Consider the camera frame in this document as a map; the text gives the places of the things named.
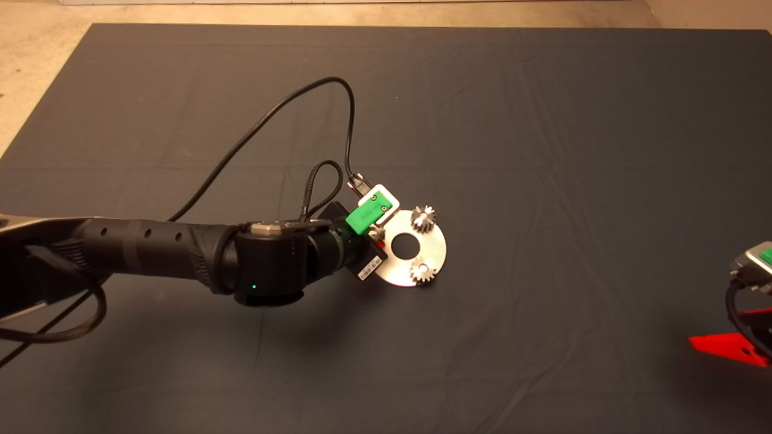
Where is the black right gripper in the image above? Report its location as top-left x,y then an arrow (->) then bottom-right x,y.
689,307 -> 772,369

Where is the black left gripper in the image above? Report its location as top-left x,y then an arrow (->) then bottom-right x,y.
311,201 -> 389,283

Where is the round metal carrier plate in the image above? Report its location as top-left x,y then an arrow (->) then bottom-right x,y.
373,209 -> 448,287

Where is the dark grey table cloth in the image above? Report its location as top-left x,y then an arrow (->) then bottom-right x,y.
0,22 -> 772,434

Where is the smooth black camera cable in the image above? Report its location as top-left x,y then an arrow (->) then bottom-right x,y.
168,77 -> 370,222
725,274 -> 772,357

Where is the small silver camera box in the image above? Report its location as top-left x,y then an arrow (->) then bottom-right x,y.
359,183 -> 400,225
729,241 -> 772,296

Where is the black braided cable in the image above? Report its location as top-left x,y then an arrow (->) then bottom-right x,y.
0,280 -> 109,345
299,160 -> 345,222

